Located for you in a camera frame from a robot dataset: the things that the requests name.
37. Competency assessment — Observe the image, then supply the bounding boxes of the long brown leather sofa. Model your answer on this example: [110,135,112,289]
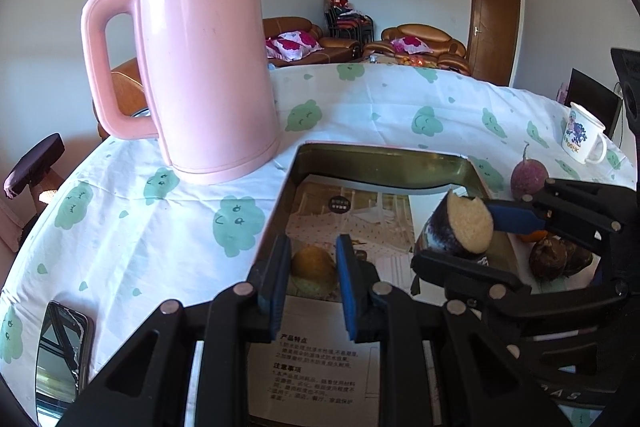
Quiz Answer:
[263,17,362,68]

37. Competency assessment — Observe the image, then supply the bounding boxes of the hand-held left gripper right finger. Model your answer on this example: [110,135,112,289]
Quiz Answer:
[335,234,573,427]

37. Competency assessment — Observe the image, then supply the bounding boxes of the black monitor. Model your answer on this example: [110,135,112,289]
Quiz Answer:
[570,69,622,140]

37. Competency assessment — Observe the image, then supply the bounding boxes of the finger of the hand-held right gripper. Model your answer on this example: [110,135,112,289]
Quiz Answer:
[411,251,630,340]
[482,179,625,259]

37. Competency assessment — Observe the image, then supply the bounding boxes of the pink electric kettle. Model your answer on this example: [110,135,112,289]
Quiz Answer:
[81,0,282,186]

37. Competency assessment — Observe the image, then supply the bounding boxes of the brown leather chair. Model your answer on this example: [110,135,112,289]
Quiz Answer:
[92,57,151,142]

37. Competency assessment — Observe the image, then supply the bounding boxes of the purple round radish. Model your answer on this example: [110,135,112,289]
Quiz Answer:
[510,143,550,202]

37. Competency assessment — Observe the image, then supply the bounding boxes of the rectangular metal tin box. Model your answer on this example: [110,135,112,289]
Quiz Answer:
[245,142,551,427]

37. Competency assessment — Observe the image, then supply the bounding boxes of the black smartphone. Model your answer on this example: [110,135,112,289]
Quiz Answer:
[34,301,96,420]

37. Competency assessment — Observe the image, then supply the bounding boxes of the white tablecloth green cloud print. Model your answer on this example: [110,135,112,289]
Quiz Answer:
[0,63,640,427]

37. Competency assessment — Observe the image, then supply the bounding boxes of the pink floral pillow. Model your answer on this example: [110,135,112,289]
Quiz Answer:
[285,32,323,51]
[265,38,303,62]
[391,36,436,55]

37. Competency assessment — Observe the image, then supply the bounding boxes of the stacked dark chairs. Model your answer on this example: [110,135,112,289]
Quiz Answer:
[325,9,375,45]

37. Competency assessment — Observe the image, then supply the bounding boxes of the round brown fruit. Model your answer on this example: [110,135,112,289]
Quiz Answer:
[291,246,337,300]

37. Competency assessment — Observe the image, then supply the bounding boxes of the printed paper leaflet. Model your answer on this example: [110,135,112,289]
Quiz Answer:
[249,174,418,427]

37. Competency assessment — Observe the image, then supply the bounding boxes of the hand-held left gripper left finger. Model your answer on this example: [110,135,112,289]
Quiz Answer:
[57,234,293,427]

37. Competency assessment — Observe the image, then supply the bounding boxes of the brown wooden door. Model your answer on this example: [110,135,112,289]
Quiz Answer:
[465,0,522,88]

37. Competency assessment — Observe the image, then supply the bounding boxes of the brown leather armchair sofa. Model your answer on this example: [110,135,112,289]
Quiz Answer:
[362,24,472,76]

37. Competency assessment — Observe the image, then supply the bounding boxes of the pile of colourful snacks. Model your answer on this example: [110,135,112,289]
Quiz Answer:
[367,54,437,68]

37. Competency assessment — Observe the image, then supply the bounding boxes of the white printed mug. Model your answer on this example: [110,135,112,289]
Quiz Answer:
[559,103,608,166]

